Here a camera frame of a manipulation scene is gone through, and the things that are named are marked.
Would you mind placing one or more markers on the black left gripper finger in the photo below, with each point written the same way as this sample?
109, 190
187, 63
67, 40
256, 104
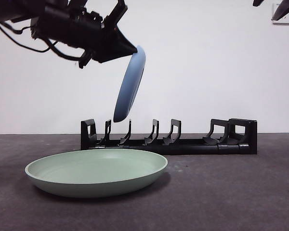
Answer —
113, 45

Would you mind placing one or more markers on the blue round plate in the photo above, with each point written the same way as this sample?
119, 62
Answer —
131, 81

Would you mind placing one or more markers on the black plate rack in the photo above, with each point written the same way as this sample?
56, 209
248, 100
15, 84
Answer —
183, 149

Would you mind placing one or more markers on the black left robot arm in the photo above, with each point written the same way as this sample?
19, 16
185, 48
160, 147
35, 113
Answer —
7, 10

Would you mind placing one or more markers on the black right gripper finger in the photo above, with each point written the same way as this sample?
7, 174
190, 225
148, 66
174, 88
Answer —
283, 9
258, 3

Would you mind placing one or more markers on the white wall socket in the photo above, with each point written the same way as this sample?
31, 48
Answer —
287, 16

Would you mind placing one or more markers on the green round plate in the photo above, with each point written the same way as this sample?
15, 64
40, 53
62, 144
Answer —
96, 185

